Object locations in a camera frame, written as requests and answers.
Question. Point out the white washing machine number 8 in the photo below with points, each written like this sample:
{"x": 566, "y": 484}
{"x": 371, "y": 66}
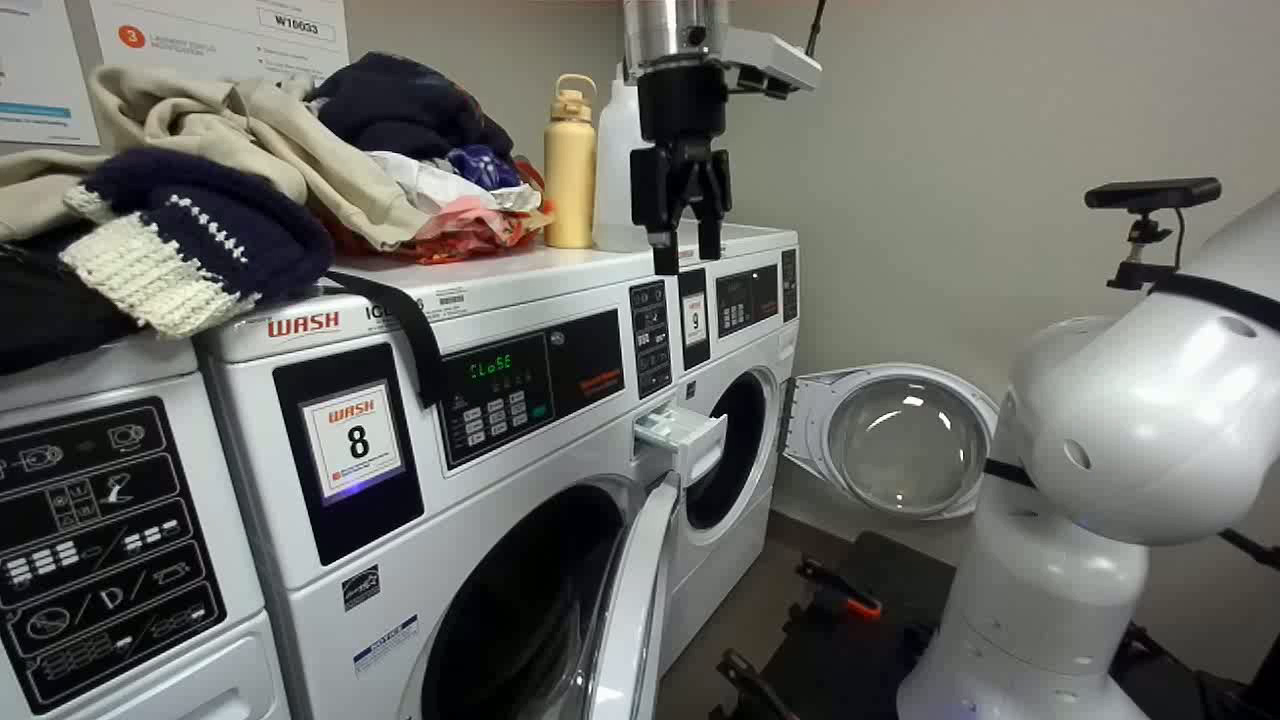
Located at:
{"x": 441, "y": 532}

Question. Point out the white washing machine black panel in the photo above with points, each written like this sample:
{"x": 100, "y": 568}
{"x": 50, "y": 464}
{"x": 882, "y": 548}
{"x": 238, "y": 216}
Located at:
{"x": 107, "y": 562}

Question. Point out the black cart with orange clamp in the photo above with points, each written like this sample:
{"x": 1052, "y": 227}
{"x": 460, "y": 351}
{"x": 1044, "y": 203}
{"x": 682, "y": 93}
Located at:
{"x": 835, "y": 640}

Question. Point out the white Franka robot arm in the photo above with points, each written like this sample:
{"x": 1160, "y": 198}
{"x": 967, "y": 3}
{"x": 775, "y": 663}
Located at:
{"x": 1134, "y": 425}

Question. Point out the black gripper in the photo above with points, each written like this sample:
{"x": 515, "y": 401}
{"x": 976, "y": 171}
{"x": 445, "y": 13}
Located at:
{"x": 682, "y": 114}

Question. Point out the white wall poster blue stripe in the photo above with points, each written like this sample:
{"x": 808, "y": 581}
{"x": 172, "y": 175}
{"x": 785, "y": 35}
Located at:
{"x": 41, "y": 66}

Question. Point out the red orange cloth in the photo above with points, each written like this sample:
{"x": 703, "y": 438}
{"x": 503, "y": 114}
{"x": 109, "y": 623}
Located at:
{"x": 467, "y": 234}

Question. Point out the blue patterned cloth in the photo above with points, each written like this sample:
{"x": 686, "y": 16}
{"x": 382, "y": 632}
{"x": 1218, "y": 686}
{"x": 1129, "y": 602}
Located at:
{"x": 483, "y": 164}

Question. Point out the yellow metal bottle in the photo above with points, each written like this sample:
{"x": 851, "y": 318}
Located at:
{"x": 570, "y": 164}

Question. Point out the dark navy garment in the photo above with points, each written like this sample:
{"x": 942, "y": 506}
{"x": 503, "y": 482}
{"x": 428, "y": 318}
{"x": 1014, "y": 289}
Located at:
{"x": 405, "y": 107}

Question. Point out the white washer door narrow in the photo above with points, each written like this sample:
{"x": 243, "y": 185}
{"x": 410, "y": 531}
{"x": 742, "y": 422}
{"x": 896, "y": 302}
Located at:
{"x": 643, "y": 584}

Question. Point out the white washing machine small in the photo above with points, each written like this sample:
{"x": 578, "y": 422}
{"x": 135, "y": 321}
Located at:
{"x": 742, "y": 401}

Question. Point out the black camera on stand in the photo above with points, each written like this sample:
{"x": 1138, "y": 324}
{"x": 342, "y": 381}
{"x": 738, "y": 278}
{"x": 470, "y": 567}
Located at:
{"x": 1151, "y": 215}

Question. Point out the white washer door glass bowl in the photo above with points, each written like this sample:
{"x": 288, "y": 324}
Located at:
{"x": 907, "y": 442}

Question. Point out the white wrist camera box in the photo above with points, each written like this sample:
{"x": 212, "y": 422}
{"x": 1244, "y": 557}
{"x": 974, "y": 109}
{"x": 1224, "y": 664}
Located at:
{"x": 766, "y": 61}

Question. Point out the white wall poster red print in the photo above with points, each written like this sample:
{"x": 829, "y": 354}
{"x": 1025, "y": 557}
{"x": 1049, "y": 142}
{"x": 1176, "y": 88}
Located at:
{"x": 224, "y": 35}

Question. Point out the navy and cream knit cloth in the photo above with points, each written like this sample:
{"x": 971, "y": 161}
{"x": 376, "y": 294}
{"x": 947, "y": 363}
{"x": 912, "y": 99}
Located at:
{"x": 202, "y": 234}

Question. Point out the white plastic bottle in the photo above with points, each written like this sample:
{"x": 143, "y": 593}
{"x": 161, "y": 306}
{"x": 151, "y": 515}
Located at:
{"x": 617, "y": 161}

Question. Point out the beige cloth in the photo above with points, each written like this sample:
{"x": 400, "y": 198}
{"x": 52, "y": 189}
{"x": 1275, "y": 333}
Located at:
{"x": 267, "y": 142}

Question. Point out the white cloth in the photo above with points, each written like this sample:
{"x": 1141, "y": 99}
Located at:
{"x": 432, "y": 180}

